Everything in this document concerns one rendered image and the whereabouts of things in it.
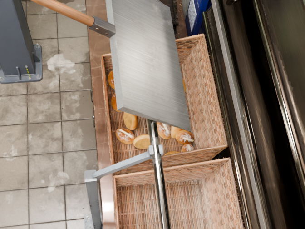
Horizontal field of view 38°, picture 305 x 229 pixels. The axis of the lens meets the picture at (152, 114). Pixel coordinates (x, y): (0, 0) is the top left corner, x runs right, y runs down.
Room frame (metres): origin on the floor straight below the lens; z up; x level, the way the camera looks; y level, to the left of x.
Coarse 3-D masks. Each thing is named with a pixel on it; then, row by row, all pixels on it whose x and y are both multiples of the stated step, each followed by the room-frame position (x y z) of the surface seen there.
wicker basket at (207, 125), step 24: (192, 48) 1.21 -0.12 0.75; (192, 72) 1.11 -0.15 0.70; (192, 96) 1.01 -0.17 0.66; (216, 96) 0.92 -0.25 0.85; (120, 120) 0.84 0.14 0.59; (144, 120) 0.87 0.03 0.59; (192, 120) 0.90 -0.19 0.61; (216, 120) 0.83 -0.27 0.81; (120, 144) 0.72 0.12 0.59; (192, 144) 0.79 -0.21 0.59; (216, 144) 0.74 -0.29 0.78; (144, 168) 0.61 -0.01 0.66
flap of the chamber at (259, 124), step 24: (240, 0) 0.98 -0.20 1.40; (216, 24) 0.88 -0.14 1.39; (240, 24) 0.89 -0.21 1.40; (240, 48) 0.80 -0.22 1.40; (264, 48) 0.82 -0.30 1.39; (240, 72) 0.71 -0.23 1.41; (264, 72) 0.74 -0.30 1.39; (264, 96) 0.65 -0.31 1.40; (240, 120) 0.56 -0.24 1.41; (264, 120) 0.58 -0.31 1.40; (264, 144) 0.50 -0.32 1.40; (288, 144) 0.52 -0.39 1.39; (264, 168) 0.43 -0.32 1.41; (288, 168) 0.45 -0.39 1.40; (288, 192) 0.38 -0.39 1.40; (288, 216) 0.32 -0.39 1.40
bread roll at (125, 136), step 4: (120, 128) 0.79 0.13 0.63; (124, 128) 0.79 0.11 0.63; (116, 132) 0.77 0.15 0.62; (120, 132) 0.76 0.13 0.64; (124, 132) 0.77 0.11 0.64; (128, 132) 0.77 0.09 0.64; (132, 132) 0.78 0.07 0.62; (116, 136) 0.75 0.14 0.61; (120, 136) 0.75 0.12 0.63; (124, 136) 0.75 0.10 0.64; (128, 136) 0.75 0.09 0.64; (132, 136) 0.76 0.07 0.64; (120, 140) 0.73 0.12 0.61; (124, 140) 0.73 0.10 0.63; (128, 140) 0.74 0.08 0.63; (132, 140) 0.74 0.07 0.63
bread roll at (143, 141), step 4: (140, 136) 0.76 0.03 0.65; (144, 136) 0.76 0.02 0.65; (148, 136) 0.77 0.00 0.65; (136, 140) 0.74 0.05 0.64; (140, 140) 0.74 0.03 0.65; (144, 140) 0.74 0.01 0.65; (148, 140) 0.75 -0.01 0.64; (136, 144) 0.72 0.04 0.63; (140, 144) 0.73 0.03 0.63; (144, 144) 0.73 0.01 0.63; (148, 144) 0.74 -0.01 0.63; (140, 148) 0.72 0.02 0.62; (144, 148) 0.72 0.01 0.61
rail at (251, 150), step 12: (216, 0) 0.94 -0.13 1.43; (228, 36) 0.81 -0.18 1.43; (228, 48) 0.77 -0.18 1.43; (228, 60) 0.74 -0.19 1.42; (240, 84) 0.66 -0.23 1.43; (240, 96) 0.62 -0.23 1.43; (240, 108) 0.59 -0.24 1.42; (252, 132) 0.52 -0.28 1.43; (252, 144) 0.48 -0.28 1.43; (252, 156) 0.45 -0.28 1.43; (252, 168) 0.42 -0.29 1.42; (264, 180) 0.39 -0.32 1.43; (264, 192) 0.36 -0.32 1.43; (264, 204) 0.33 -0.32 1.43; (264, 216) 0.30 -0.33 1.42
